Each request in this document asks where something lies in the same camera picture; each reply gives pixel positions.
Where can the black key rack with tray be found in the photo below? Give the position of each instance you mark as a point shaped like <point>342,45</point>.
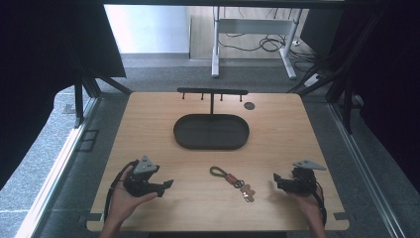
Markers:
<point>211,132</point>

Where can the black metal stand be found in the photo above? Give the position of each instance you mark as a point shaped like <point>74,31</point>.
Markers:
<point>87,89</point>
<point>343,89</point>

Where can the person's right hand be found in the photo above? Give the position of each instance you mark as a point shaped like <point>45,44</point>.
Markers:
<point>308,206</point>

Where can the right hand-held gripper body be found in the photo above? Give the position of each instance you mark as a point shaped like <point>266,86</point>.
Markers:
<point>302,183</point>

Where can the person's left hand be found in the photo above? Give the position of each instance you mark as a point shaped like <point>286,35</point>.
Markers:
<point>123,201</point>

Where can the white power strip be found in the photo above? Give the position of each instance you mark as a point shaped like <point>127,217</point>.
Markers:
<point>312,80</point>

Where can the white desk frame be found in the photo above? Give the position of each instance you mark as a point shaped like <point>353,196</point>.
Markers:
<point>254,26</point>

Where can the aluminium frame rail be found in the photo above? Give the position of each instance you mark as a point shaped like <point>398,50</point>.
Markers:
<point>56,178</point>
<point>366,172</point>

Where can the dark round table grommet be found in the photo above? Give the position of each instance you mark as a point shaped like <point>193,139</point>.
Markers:
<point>249,106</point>

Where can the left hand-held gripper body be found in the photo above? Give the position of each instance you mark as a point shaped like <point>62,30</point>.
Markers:
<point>142,180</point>

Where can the black curtain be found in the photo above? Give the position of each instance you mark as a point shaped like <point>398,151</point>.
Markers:
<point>46,66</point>
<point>386,82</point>

